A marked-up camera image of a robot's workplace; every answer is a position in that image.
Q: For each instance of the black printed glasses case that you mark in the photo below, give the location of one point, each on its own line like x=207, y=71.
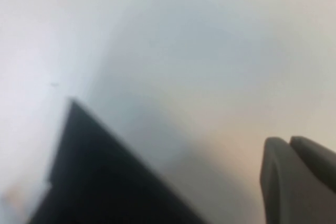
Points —
x=99, y=176

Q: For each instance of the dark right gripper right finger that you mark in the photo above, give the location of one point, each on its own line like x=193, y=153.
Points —
x=315, y=153

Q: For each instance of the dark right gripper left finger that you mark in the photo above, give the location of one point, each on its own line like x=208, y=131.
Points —
x=288, y=190

